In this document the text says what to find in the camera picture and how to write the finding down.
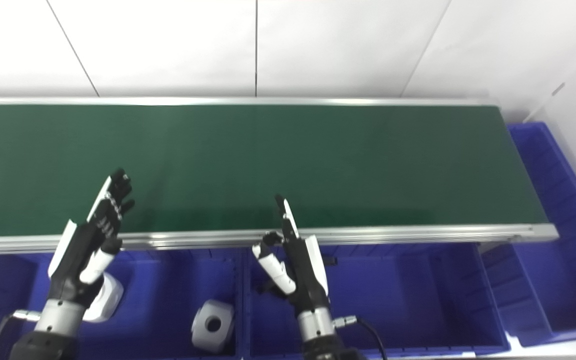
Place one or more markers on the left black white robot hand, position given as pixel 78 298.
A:
pixel 75 265

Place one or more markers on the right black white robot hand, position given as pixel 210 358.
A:
pixel 308 275

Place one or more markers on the black bracket part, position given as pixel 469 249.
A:
pixel 331 260

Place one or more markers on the white cube part with hole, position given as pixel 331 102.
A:
pixel 213 325

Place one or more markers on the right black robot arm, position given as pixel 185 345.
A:
pixel 315 325

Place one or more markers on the white round part with hole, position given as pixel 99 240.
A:
pixel 110 297

